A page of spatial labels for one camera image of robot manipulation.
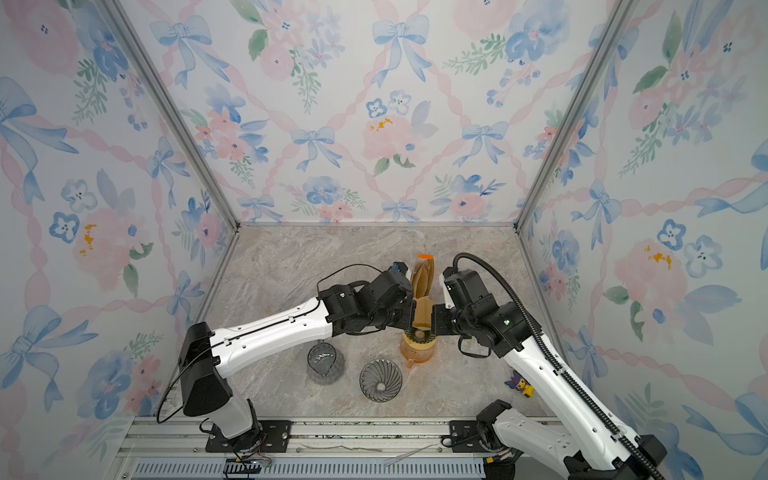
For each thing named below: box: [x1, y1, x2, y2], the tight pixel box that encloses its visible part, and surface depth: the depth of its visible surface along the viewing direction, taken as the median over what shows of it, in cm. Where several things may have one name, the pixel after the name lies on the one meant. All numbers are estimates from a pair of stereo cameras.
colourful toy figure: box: [504, 370, 535, 398], surface depth 81 cm
